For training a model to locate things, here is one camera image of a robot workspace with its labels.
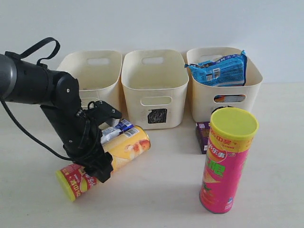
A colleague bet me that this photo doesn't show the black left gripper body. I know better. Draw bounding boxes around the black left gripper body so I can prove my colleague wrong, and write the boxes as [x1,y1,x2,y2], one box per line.
[64,111,105,166]

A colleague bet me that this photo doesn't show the yellow Lays chips can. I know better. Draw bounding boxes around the yellow Lays chips can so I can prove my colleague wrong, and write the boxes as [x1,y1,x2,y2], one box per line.
[56,126,151,201]

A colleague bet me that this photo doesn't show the orange noodle packet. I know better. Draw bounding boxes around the orange noodle packet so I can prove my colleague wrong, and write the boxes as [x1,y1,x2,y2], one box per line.
[214,95,225,103]

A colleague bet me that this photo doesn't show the pink Lays chips can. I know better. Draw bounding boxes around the pink Lays chips can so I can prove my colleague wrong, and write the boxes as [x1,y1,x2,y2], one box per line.
[199,107,259,214]

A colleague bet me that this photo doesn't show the blue noodle packet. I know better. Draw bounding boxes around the blue noodle packet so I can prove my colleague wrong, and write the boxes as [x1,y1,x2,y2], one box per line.
[184,50,247,87]

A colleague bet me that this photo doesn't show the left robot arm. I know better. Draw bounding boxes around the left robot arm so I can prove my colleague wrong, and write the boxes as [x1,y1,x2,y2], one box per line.
[0,54,122,182]

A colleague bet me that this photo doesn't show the white blue milk carton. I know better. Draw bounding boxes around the white blue milk carton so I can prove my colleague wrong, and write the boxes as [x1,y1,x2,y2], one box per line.
[101,119,134,145]

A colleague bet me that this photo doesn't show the cream bin triangle mark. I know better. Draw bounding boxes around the cream bin triangle mark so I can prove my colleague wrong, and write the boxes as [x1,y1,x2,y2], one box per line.
[57,50,123,114]

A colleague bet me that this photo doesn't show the cream bin square mark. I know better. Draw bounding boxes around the cream bin square mark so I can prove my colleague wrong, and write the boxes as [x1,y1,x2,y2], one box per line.
[121,49,189,129]

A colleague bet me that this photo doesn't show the purple small box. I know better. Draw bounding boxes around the purple small box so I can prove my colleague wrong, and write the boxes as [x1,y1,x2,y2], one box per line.
[196,122,210,154]

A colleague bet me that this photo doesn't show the cream bin circle mark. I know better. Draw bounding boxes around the cream bin circle mark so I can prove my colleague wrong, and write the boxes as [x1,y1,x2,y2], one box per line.
[186,47,263,122]

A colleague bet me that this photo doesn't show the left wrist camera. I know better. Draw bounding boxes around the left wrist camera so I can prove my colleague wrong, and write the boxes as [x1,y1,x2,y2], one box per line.
[86,100,122,127]

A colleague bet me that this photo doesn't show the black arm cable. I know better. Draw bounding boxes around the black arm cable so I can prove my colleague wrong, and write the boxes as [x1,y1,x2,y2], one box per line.
[0,37,105,164]

